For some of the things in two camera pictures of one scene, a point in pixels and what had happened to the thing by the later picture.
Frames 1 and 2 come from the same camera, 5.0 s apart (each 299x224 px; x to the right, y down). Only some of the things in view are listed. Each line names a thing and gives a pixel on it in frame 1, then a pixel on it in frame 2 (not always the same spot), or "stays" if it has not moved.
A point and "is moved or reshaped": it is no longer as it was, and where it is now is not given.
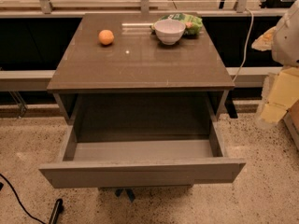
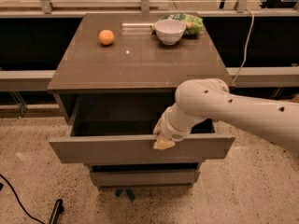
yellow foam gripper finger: [264, 42] → [176, 122]
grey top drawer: [140, 140] is moved or reshaped
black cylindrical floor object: [58, 208] stays
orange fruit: [106, 36] stays
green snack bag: [192, 23] stays
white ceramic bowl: [169, 31] stays
